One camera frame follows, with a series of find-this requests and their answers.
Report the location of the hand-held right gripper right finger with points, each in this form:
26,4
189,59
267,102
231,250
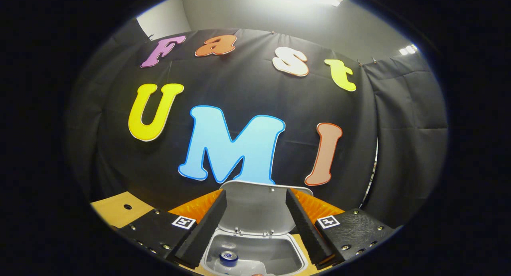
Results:
305,228

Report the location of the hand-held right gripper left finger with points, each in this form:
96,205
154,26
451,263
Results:
203,232

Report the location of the silver pop can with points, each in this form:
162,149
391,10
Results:
228,257

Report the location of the grey desktop garbage bin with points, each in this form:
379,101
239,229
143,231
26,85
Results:
255,208

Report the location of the wooden desktop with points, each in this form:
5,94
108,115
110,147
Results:
115,210

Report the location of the small ceiling light panel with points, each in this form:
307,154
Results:
408,49

